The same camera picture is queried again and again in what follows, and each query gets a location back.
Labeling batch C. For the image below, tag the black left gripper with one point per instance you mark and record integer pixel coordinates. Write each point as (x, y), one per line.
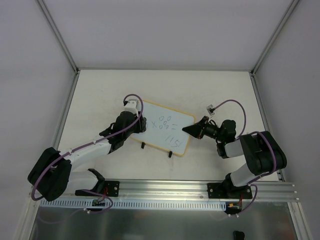
(142, 124)

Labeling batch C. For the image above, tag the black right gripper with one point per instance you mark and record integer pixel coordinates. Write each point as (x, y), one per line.
(201, 130)

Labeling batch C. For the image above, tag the yellow framed whiteboard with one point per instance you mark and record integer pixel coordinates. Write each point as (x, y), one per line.
(164, 128)

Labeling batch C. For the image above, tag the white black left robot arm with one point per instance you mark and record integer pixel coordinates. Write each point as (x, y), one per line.
(54, 173)

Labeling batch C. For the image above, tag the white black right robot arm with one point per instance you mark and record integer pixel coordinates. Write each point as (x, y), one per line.
(263, 156)

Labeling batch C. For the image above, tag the black object bottom edge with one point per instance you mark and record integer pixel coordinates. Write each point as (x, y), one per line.
(239, 235)

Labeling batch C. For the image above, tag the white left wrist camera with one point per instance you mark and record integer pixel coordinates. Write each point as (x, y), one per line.
(131, 106)

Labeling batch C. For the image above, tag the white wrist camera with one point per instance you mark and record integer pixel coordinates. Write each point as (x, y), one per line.
(131, 106)
(210, 109)

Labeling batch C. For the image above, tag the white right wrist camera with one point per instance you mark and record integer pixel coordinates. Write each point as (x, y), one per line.
(210, 109)

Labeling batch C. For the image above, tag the aluminium mounting rail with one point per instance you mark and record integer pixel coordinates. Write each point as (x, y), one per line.
(193, 190)

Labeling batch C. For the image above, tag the white slotted cable duct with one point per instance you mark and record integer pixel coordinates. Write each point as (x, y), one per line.
(135, 204)

